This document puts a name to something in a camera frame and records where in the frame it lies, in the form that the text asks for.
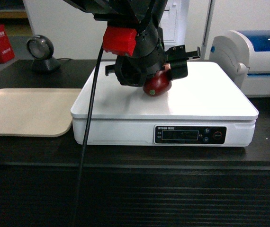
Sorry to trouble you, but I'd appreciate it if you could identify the white electronic scale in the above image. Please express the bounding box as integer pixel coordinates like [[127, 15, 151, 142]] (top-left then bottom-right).
[[70, 61, 259, 148]]

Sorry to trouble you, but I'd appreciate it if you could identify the black checkout counter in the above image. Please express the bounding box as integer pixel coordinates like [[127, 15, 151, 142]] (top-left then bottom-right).
[[0, 59, 270, 227]]

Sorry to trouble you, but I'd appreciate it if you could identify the red wrist camera mount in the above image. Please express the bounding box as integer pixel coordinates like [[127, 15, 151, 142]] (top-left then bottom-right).
[[103, 26, 137, 57]]

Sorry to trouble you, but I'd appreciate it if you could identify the beige plastic tray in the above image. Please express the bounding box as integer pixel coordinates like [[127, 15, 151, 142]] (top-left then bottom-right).
[[0, 88, 81, 137]]

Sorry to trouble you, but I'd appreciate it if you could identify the white blue label printer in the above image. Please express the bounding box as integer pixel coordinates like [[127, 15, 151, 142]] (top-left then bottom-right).
[[209, 30, 270, 97]]

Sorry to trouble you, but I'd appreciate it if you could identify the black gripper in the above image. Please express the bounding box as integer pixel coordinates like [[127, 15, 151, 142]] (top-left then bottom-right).
[[105, 23, 201, 87]]

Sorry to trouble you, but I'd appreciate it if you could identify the white checkout kiosk terminal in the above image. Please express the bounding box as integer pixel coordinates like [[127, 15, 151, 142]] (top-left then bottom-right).
[[160, 0, 189, 50]]

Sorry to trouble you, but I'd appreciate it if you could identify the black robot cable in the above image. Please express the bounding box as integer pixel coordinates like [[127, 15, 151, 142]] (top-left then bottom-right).
[[72, 0, 157, 227]]

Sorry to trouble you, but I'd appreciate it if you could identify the black barcode scanner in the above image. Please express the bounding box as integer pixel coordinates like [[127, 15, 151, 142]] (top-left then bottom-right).
[[27, 35, 61, 74]]

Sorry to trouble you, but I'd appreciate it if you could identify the dark red mango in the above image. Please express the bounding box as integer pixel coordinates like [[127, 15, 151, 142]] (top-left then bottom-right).
[[143, 64, 171, 97]]

